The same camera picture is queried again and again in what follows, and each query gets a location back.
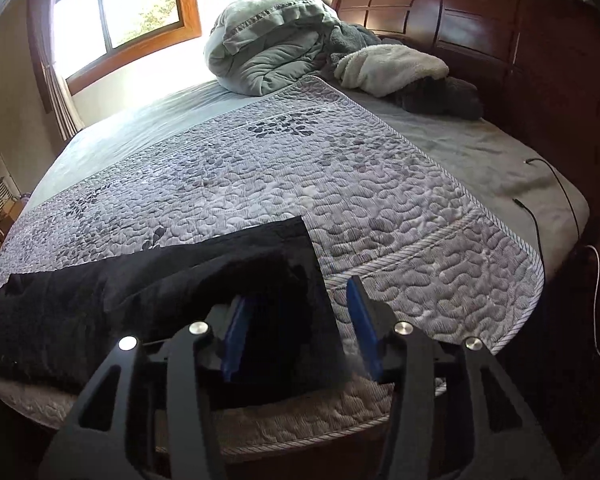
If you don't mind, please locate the black jacket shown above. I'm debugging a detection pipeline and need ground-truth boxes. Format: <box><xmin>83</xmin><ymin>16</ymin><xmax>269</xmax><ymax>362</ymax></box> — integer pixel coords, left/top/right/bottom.
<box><xmin>0</xmin><ymin>216</ymin><xmax>351</xmax><ymax>408</ymax></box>

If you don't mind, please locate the white fleece blanket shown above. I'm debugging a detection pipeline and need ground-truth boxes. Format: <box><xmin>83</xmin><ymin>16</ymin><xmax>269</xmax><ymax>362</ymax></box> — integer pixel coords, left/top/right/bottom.
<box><xmin>334</xmin><ymin>44</ymin><xmax>450</xmax><ymax>98</ymax></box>

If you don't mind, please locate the lower grey pillow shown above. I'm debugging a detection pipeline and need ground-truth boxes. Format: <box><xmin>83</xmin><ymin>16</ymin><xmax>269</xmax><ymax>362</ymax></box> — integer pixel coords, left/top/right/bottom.
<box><xmin>204</xmin><ymin>22</ymin><xmax>343</xmax><ymax>97</ymax></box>

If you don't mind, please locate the black cable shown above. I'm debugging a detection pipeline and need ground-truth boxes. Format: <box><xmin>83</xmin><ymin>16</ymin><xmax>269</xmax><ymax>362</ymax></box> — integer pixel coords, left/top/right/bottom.
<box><xmin>514</xmin><ymin>199</ymin><xmax>542</xmax><ymax>256</ymax></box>
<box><xmin>524</xmin><ymin>158</ymin><xmax>581</xmax><ymax>241</ymax></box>

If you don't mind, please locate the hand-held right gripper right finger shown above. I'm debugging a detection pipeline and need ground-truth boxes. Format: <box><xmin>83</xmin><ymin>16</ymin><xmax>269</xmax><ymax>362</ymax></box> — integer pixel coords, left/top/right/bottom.
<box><xmin>346</xmin><ymin>276</ymin><xmax>563</xmax><ymax>480</ymax></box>

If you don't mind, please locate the dark wooden headboard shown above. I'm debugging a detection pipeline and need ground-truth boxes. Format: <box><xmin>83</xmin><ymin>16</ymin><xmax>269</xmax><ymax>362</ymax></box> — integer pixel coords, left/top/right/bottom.
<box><xmin>330</xmin><ymin>0</ymin><xmax>600</xmax><ymax>226</ymax></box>

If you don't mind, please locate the dark grey fuzzy blanket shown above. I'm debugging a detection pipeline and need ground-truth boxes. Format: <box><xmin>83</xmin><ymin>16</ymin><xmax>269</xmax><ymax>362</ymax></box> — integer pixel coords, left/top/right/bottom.
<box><xmin>327</xmin><ymin>22</ymin><xmax>485</xmax><ymax>121</ymax></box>

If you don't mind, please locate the cardboard box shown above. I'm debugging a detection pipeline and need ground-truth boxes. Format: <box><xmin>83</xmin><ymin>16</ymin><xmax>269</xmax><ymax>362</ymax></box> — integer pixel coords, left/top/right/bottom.
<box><xmin>0</xmin><ymin>200</ymin><xmax>28</xmax><ymax>228</ymax></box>

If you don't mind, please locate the bed with light blue sheet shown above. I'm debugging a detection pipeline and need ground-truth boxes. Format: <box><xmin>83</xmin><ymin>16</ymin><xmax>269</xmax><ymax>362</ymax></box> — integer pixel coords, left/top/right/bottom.
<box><xmin>0</xmin><ymin>77</ymin><xmax>591</xmax><ymax>463</ymax></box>

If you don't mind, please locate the grey quilted leaf-print bedspread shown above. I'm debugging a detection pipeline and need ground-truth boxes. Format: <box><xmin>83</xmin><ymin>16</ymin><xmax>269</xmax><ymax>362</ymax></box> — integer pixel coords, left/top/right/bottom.
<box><xmin>0</xmin><ymin>75</ymin><xmax>546</xmax><ymax>463</ymax></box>

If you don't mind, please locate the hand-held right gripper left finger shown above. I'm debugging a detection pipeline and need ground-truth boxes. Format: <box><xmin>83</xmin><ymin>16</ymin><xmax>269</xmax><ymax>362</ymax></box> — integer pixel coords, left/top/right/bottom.
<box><xmin>40</xmin><ymin>295</ymin><xmax>256</xmax><ymax>480</ymax></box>

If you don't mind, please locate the striped beige curtain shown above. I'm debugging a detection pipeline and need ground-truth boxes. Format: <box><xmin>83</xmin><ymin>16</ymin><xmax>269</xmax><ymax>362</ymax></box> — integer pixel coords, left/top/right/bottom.
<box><xmin>26</xmin><ymin>0</ymin><xmax>83</xmax><ymax>142</ymax></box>

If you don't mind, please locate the large wooden-framed window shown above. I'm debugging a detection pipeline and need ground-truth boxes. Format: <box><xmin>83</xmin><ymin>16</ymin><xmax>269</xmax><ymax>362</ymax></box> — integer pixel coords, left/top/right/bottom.
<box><xmin>52</xmin><ymin>0</ymin><xmax>202</xmax><ymax>95</ymax></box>

